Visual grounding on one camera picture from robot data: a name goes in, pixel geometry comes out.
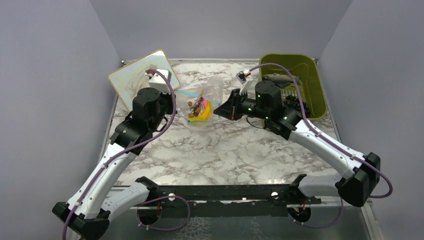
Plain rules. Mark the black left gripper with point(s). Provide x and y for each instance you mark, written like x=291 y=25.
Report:
x=170 y=98

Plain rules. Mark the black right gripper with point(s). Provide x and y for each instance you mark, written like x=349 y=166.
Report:
x=228 y=109

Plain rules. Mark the yellow toy banana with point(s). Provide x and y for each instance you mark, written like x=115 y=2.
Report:
x=204 y=115

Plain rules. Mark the clear zip top bag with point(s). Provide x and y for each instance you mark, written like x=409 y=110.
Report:
x=212 y=90

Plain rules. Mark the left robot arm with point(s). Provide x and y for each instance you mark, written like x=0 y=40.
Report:
x=90 y=211

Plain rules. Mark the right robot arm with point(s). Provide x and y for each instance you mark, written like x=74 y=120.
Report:
x=357 y=173

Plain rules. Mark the pink plastic bag clip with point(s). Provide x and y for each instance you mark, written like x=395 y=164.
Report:
x=203 y=102

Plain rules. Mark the wood framed whiteboard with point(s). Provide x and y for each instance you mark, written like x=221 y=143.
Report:
x=130 y=78

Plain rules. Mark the grey toy fish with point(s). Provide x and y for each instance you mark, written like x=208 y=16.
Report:
x=280 y=80

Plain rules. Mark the black toy grapes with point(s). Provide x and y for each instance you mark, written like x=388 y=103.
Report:
x=293 y=102

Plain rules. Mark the green plastic bin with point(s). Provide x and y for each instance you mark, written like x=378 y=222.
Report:
x=305 y=69

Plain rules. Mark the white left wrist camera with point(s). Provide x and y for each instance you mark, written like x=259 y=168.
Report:
x=158 y=83

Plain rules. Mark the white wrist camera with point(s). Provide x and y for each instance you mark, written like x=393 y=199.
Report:
x=158 y=83
x=246 y=80

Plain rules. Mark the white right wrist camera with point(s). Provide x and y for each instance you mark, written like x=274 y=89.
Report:
x=246 y=80

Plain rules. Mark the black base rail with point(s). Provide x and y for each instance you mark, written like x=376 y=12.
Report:
x=214 y=201

